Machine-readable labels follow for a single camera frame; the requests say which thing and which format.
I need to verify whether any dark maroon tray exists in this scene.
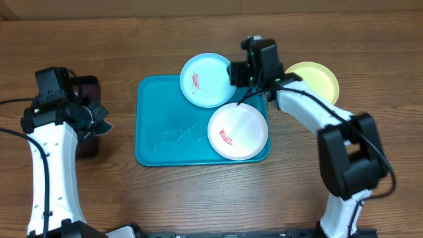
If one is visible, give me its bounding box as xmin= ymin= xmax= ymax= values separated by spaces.
xmin=74 ymin=75 xmax=101 ymax=159

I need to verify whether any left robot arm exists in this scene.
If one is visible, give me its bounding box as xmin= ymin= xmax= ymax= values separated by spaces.
xmin=21 ymin=91 xmax=112 ymax=237

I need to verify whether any white plate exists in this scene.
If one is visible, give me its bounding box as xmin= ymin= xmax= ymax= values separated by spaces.
xmin=208 ymin=102 xmax=268 ymax=161

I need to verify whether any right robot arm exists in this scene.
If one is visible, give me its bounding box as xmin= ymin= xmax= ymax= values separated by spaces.
xmin=227 ymin=61 xmax=394 ymax=237

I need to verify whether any light blue plate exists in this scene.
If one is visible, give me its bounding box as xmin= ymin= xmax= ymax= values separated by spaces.
xmin=180 ymin=53 xmax=236 ymax=108

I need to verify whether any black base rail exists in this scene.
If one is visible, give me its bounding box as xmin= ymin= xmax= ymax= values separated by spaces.
xmin=105 ymin=223 xmax=378 ymax=238

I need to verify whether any blue plastic tray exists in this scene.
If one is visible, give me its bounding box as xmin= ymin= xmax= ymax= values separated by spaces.
xmin=134 ymin=74 xmax=271 ymax=167

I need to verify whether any yellow plate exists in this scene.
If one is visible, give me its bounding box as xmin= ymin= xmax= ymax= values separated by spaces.
xmin=285 ymin=61 xmax=340 ymax=104

